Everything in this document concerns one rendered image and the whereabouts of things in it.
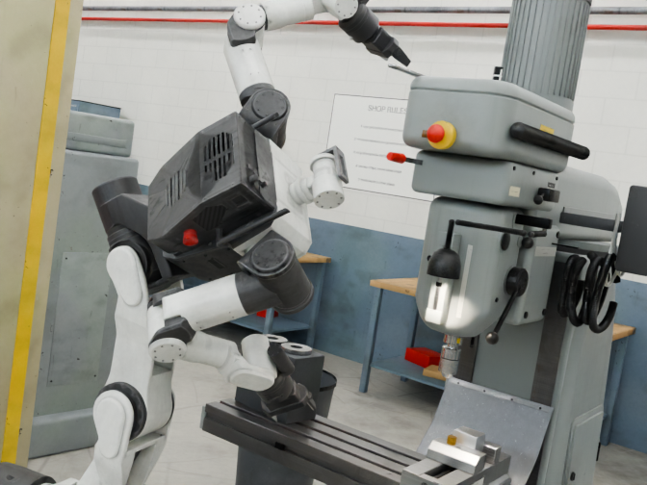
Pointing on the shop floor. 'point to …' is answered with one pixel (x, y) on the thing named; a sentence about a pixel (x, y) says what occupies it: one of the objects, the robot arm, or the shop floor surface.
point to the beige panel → (30, 192)
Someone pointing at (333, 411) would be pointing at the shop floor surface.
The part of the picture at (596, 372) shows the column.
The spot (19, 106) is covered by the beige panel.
